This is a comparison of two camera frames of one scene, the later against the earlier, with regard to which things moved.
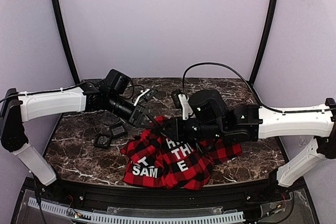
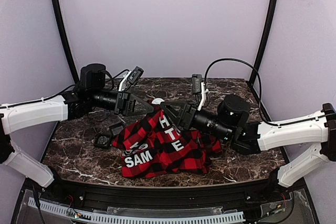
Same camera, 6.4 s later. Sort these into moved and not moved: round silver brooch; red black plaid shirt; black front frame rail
Moved: red black plaid shirt
Not moved: round silver brooch; black front frame rail
